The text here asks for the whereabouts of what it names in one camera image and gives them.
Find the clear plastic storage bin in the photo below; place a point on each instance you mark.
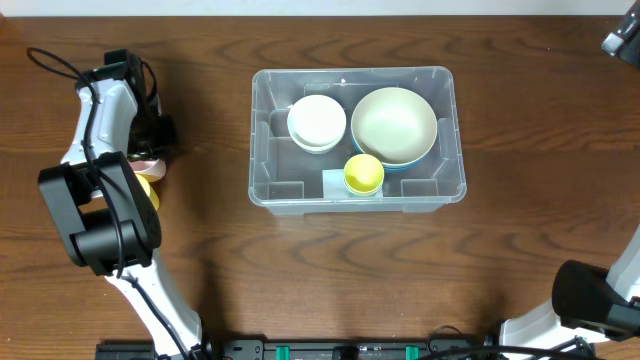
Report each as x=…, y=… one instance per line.
x=288, y=180

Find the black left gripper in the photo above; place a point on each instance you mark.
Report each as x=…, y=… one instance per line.
x=163, y=134

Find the yellow bowl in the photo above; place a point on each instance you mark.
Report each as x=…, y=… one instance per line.
x=314, y=149

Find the white bowl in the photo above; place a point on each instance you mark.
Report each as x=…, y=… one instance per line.
x=317, y=120

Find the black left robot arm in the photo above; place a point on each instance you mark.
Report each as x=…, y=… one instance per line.
x=103, y=214

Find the pink plastic cup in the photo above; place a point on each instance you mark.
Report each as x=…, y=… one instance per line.
x=152, y=170

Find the yellow plastic cup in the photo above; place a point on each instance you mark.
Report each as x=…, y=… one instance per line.
x=363, y=171
x=149, y=191

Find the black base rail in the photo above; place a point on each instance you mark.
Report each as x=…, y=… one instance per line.
x=439, y=347

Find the blue plastic cup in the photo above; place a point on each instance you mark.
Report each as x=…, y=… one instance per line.
x=373, y=192

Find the beige bowl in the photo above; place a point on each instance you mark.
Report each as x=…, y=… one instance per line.
x=395, y=125

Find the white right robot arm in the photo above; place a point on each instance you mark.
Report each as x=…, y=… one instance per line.
x=589, y=305

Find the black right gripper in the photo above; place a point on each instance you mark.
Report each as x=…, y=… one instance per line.
x=626, y=32

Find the dark blue bowl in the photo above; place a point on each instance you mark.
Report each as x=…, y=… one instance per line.
x=387, y=166

